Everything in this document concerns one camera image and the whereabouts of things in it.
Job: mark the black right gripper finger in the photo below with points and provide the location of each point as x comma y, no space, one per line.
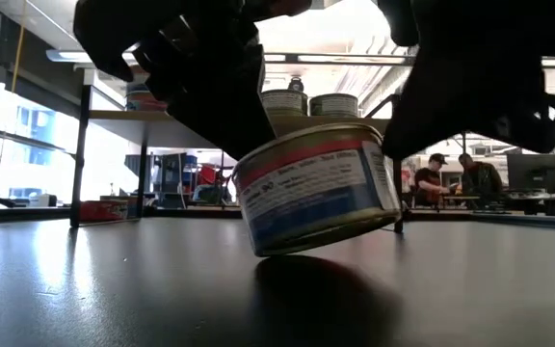
407,137

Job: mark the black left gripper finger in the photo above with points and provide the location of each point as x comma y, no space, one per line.
229,125

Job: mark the green label seafood can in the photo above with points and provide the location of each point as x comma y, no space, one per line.
282,102
333,105

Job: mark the wooden shelf black metal legs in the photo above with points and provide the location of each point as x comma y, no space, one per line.
128,127

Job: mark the red label seafood can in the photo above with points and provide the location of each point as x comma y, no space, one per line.
104,211

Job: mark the person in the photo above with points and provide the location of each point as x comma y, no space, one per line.
427,183
480,178

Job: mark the red plastic bin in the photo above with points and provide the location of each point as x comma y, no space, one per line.
210,174

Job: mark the blue plastic bin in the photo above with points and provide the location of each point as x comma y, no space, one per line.
188,168

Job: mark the black computer monitor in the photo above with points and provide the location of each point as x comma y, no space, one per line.
533,173

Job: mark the long ceiling light bar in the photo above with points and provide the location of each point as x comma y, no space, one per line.
345,59

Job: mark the white box device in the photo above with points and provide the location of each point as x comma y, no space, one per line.
42,200

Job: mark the black round ceiling camera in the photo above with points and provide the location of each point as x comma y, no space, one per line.
296,86

